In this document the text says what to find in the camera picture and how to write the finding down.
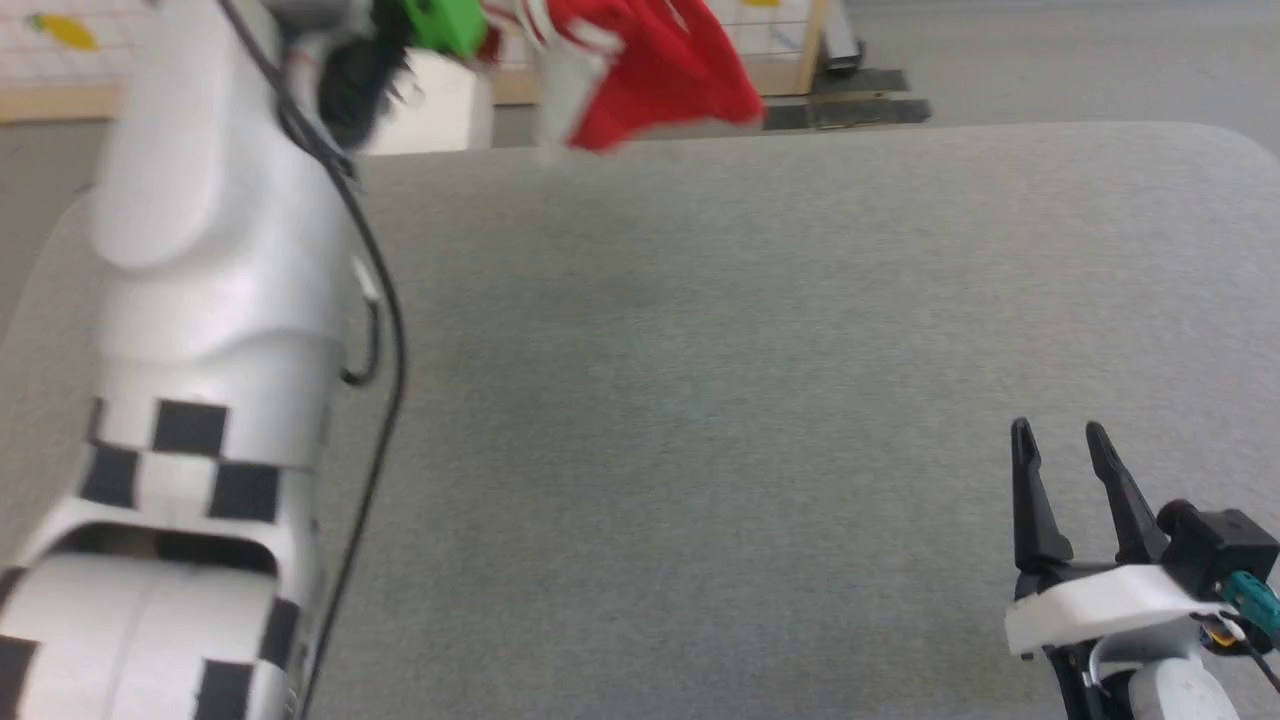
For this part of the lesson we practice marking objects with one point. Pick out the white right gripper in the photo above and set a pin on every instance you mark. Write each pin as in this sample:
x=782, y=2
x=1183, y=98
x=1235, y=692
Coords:
x=1100, y=605

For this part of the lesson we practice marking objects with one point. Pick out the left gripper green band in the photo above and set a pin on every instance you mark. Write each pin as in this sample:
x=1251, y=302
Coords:
x=440, y=25

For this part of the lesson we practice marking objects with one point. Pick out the red and white garment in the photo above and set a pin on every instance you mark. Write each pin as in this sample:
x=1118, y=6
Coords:
x=660, y=70

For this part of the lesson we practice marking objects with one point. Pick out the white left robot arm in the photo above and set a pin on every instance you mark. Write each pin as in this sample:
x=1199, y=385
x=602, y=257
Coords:
x=200, y=250

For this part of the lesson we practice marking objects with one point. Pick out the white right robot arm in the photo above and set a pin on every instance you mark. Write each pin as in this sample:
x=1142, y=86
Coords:
x=1170, y=695

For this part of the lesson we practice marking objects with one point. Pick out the white box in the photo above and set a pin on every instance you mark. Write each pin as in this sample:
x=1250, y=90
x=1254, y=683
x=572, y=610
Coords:
x=440, y=105

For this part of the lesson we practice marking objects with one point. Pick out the lemon print grid panel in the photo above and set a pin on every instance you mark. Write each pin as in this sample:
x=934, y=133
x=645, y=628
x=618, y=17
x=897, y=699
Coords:
x=60, y=50

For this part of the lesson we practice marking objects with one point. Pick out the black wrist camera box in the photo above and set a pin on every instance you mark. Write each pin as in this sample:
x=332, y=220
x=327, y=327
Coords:
x=1220, y=545

